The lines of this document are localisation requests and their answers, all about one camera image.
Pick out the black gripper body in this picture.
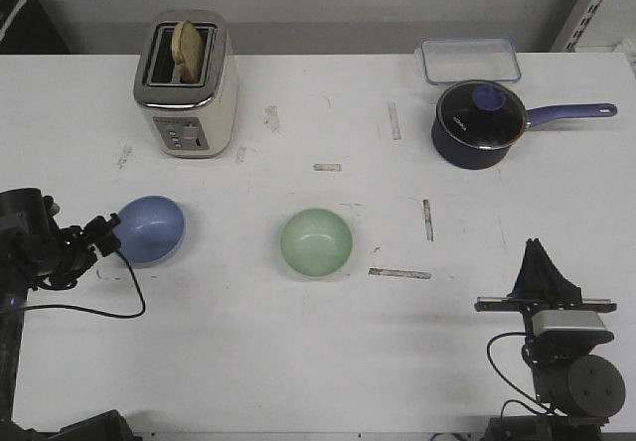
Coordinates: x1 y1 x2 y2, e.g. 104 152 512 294
19 215 121 290
474 297 617 362

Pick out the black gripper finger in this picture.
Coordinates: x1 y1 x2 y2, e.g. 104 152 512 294
508 238 537 298
535 239 581 300

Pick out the blue bowl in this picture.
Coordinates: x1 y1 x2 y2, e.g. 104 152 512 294
113 196 186 266

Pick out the green bowl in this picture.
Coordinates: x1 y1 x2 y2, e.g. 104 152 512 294
279 208 354 278

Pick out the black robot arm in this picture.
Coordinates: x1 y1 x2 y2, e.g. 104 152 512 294
474 239 626 440
1 188 139 440

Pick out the dark blue saucepan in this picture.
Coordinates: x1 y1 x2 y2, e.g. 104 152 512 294
431 102 618 170

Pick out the glass pot lid blue knob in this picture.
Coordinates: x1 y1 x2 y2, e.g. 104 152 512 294
436 79 528 150

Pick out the cream and chrome toaster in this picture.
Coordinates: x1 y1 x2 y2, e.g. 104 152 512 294
133 10 239 159

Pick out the clear plastic food container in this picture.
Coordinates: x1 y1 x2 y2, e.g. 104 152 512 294
415 38 522 85

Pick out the bread slice in toaster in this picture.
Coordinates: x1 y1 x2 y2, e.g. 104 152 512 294
171 21 205 83

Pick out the white metal shelf upright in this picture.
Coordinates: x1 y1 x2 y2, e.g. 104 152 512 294
550 0 635 53

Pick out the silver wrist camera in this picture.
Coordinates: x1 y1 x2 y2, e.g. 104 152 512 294
531 310 614 346

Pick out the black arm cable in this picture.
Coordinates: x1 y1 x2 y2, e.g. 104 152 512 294
485 331 548 415
19 249 147 320

